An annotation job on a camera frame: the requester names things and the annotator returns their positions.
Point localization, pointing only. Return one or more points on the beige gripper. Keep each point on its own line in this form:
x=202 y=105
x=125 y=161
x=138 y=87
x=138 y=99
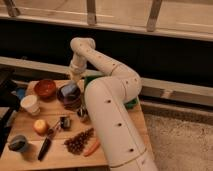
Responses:
x=76 y=72

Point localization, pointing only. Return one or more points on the blue sponge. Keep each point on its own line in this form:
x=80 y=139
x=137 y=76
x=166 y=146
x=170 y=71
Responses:
x=69 y=90

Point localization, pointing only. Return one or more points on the purple bowl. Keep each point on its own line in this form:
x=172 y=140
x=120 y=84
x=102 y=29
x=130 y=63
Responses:
x=70 y=102

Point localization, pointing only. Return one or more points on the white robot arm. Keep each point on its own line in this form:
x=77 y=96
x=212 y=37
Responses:
x=105 y=100

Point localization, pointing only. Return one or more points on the red-brown bowl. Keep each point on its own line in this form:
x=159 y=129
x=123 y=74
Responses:
x=45 y=88

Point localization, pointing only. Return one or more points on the grey-blue small bowl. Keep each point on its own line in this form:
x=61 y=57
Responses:
x=18 y=143

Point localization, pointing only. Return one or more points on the small metal cup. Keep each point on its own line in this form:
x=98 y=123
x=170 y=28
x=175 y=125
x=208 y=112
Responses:
x=83 y=114

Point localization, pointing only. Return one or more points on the black binder clip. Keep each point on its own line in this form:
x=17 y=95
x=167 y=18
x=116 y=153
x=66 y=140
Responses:
x=65 y=122

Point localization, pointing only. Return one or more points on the white paper cup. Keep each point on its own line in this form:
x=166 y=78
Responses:
x=30 y=104

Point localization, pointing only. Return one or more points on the blue object at table edge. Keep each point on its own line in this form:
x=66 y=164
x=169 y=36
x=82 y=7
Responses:
x=20 y=92

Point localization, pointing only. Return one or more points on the yellow-red apple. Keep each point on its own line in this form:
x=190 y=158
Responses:
x=40 y=126

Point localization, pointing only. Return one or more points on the green tray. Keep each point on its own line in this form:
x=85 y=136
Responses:
x=129 y=105

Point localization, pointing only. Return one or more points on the black chair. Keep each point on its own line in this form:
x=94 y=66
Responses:
x=7 y=99

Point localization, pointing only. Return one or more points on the bunch of dark grapes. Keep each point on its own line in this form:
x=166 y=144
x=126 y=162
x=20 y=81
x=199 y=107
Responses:
x=76 y=144

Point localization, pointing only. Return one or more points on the orange carrot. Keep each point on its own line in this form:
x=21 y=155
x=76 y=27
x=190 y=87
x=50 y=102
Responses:
x=92 y=149

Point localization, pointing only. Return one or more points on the black handled knife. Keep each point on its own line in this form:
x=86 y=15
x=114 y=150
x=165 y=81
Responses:
x=47 y=142

